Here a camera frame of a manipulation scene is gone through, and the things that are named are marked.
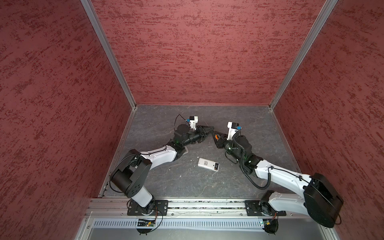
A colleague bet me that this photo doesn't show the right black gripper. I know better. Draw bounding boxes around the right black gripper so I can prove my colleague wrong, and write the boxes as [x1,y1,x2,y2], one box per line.
[211,131,244,163]

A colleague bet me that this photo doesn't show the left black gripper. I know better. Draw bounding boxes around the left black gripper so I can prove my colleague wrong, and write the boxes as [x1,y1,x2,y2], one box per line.
[182,125,215,147]

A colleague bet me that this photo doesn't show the white AC remote control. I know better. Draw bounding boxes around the white AC remote control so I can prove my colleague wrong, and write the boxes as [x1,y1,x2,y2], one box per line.
[198,158,220,172]

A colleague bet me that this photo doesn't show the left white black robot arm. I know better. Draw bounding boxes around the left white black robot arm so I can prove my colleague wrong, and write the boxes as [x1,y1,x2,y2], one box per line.
[109,124,214,216]

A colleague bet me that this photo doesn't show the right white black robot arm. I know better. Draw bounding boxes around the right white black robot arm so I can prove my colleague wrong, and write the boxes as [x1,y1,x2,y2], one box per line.
[213,131,344,228]

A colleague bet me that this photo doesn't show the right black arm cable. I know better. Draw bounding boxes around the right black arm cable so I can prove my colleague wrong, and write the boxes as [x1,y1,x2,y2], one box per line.
[224,137,272,191]

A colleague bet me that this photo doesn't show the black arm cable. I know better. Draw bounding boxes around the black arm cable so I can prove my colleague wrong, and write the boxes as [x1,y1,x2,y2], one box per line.
[173,113,190,131]
[224,137,272,191]

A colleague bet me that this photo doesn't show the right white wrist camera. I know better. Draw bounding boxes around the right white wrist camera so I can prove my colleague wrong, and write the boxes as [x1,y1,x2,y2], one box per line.
[227,122,242,141]

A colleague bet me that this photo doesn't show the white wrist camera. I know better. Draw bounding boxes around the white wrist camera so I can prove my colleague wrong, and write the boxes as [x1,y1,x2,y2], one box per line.
[227,122,242,141]
[187,116,199,131]

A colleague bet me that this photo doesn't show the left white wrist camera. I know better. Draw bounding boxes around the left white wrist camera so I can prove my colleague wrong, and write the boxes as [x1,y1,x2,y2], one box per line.
[187,116,199,131]

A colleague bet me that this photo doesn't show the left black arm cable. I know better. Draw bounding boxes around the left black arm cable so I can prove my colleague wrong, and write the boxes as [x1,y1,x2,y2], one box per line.
[173,113,190,131]

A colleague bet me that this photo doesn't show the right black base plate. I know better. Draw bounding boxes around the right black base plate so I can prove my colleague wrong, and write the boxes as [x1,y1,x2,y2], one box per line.
[245,200,287,217]

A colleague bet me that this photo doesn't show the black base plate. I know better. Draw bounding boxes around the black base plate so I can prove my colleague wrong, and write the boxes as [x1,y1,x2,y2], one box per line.
[245,200,287,217]
[127,200,169,216]

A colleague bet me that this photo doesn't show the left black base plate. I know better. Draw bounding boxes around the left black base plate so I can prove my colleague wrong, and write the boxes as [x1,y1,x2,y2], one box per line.
[127,200,169,216]

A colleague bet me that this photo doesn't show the white slotted cable duct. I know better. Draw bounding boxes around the white slotted cable duct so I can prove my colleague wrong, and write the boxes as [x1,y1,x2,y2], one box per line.
[92,218,264,232]

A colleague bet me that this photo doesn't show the right aluminium corner post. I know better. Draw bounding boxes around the right aluminium corner post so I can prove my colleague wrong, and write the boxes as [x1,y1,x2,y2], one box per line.
[269,0,338,112]

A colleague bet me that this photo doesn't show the aluminium corner post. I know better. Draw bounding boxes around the aluminium corner post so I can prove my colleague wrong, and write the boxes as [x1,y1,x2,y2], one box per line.
[269,0,338,112]
[81,0,137,111]

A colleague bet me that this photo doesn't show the left aluminium corner post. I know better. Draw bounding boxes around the left aluminium corner post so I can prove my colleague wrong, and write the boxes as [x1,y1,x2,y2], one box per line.
[81,0,137,111]

